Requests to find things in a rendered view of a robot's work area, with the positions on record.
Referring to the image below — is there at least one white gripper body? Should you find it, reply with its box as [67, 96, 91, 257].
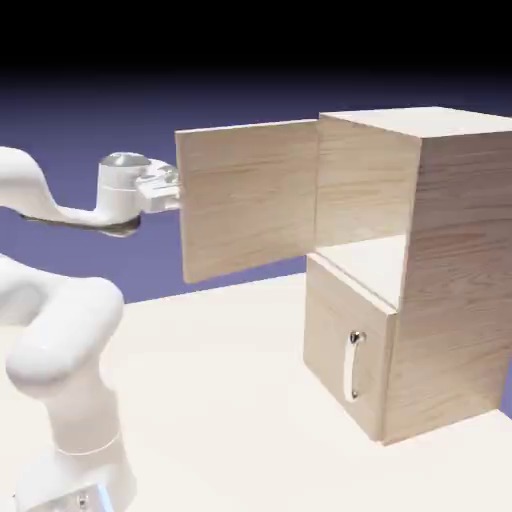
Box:
[139, 184, 184, 214]

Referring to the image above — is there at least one light wood cabinet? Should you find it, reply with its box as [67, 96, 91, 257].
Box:
[302, 105, 512, 447]

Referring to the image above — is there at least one light wood door without handle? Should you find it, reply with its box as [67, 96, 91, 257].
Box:
[174, 118, 320, 285]

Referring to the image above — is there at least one light wood door with handle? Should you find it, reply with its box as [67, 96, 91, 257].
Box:
[302, 255, 398, 444]

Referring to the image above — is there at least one curved silver door handle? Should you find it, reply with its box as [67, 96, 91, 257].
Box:
[343, 329, 368, 403]

